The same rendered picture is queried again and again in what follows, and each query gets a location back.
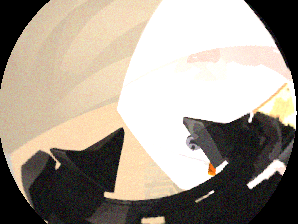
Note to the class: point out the orange cylinder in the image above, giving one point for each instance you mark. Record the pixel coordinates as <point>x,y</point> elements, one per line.
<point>212,171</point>

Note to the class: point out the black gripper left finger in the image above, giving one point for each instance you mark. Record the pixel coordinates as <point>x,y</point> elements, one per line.
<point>99,162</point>

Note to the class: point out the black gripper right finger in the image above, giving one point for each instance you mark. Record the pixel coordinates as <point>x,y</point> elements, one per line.
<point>214,137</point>

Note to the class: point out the black round pedestal with short shaft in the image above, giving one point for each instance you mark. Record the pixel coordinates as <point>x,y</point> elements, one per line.
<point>191,144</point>

